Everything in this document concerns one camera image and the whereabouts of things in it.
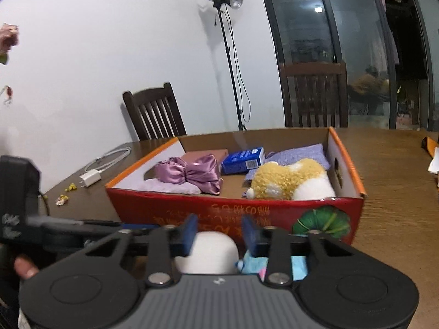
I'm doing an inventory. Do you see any dried flower bouquet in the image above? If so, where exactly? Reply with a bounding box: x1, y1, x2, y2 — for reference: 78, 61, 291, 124
0, 23, 20, 107

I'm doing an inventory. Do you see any light blue pink soft toy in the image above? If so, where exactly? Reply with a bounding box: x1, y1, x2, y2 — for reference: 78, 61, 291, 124
235, 249, 310, 282

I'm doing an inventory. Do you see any yellow white plush toy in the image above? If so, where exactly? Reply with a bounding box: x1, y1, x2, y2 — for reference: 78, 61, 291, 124
241, 158, 337, 201

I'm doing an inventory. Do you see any dark wooden slatted chair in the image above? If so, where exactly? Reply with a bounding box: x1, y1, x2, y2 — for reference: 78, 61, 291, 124
279, 61, 349, 128
122, 82, 188, 141

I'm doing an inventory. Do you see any black hanging cable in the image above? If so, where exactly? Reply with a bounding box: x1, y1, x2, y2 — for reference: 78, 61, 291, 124
226, 8, 252, 124

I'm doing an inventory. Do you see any blue carton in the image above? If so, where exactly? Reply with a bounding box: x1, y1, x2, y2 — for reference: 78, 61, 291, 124
221, 147, 267, 175

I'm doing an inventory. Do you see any white charger cable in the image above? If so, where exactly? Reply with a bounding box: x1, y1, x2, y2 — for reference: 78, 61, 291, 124
84, 147, 132, 174

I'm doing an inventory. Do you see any purple woven cloth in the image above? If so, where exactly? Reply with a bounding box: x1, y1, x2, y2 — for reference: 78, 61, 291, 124
245, 143, 332, 183

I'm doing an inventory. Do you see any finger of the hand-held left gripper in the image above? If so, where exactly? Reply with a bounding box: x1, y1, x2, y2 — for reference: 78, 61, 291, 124
29, 216, 163, 231
40, 228, 122, 253

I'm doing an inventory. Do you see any black framed glass sliding door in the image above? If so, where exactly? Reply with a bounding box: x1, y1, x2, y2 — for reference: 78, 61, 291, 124
255, 0, 439, 131

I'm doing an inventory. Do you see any red orange cardboard box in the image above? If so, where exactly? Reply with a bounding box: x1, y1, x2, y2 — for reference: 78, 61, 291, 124
105, 127, 368, 248

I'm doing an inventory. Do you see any white charger plug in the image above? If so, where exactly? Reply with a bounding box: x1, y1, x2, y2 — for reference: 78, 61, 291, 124
79, 169, 103, 189

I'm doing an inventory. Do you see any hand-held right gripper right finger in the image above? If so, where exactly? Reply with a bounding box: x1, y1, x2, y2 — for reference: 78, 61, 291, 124
241, 215, 355, 288

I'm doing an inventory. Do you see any black light stand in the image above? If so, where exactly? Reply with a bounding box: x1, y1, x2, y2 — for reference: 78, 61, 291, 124
214, 7, 248, 132

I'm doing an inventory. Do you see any orange paper bag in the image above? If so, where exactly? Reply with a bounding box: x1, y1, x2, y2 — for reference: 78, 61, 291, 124
421, 136, 439, 190

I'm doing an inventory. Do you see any purple satin bow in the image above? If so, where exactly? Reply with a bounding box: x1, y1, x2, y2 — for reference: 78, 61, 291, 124
153, 154, 223, 196

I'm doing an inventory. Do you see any lavender fluffy cloth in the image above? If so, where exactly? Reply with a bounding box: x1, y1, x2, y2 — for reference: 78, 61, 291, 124
137, 177, 204, 197

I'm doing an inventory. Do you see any white paper sheet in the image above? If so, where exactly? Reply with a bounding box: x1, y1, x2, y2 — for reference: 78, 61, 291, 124
427, 147, 439, 175

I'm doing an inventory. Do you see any white round soft ball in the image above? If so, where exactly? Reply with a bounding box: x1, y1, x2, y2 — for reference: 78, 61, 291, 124
173, 231, 240, 275

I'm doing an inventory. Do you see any brown cloth heap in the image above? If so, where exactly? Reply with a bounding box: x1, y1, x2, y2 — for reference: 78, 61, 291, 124
349, 73, 391, 97

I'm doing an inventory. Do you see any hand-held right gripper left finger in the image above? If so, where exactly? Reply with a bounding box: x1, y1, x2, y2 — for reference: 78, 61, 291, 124
84, 213, 199, 288

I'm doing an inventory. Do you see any person's left hand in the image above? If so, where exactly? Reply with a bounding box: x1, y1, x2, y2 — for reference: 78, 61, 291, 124
14, 255, 40, 280

